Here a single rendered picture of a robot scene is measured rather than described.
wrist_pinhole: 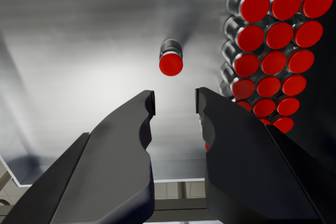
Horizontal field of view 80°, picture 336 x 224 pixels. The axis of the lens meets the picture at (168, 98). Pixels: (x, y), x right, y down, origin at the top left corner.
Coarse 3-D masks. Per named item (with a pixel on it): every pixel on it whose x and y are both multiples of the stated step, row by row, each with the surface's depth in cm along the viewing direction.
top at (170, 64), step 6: (168, 54) 17; (174, 54) 17; (162, 60) 17; (168, 60) 17; (174, 60) 17; (180, 60) 17; (162, 66) 17; (168, 66) 17; (174, 66) 17; (180, 66) 17; (162, 72) 17; (168, 72) 17; (174, 72) 17
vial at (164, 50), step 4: (164, 44) 19; (160, 48) 20; (164, 48) 18; (168, 48) 18; (172, 48) 18; (176, 48) 18; (160, 52) 18; (164, 52) 18; (168, 52) 17; (172, 52) 17; (176, 52) 18; (180, 52) 18; (160, 56) 18; (180, 56) 17
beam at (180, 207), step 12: (156, 204) 106; (168, 204) 106; (180, 204) 105; (192, 204) 105; (204, 204) 104; (0, 216) 106; (156, 216) 101; (168, 216) 100; (180, 216) 100; (192, 216) 99; (204, 216) 99
